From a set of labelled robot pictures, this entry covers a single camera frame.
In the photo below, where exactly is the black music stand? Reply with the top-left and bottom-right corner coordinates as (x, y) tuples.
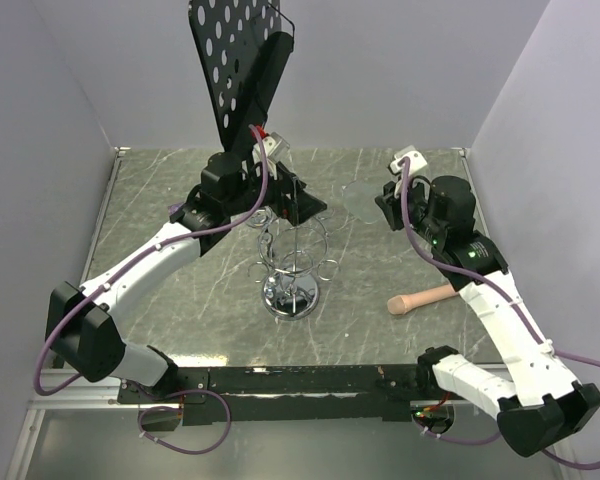
(188, 0), (295, 157)

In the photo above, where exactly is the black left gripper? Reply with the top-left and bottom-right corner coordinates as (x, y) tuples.
(224, 157), (326, 225)

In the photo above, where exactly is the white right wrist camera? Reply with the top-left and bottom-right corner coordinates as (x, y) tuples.
(388, 145), (428, 177)

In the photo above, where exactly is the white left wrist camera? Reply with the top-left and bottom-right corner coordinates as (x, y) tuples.
(251, 126), (291, 178)

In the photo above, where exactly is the chrome wine glass rack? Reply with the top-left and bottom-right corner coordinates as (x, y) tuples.
(250, 216), (340, 321)

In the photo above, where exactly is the clear wine glass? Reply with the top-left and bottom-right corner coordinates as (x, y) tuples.
(246, 207), (275, 229)
(342, 180), (382, 224)

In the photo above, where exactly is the purple glitter microphone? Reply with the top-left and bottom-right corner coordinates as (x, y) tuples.
(168, 202), (184, 214)

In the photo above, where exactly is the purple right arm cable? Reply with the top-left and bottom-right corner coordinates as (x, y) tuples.
(398, 158), (600, 471)

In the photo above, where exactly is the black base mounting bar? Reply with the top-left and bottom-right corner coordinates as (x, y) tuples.
(117, 364), (445, 426)

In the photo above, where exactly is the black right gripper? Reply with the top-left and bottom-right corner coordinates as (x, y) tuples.
(376, 174), (446, 246)

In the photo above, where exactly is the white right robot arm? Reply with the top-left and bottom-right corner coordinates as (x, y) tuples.
(375, 175), (600, 457)

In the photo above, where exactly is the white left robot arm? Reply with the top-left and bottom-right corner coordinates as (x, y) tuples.
(43, 153), (327, 402)

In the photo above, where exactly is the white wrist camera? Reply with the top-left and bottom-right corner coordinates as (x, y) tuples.
(388, 145), (428, 177)
(251, 126), (291, 178)

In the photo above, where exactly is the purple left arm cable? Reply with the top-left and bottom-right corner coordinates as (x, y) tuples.
(33, 124), (271, 455)

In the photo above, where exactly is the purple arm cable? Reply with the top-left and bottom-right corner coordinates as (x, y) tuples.
(33, 124), (271, 455)
(398, 158), (600, 471)

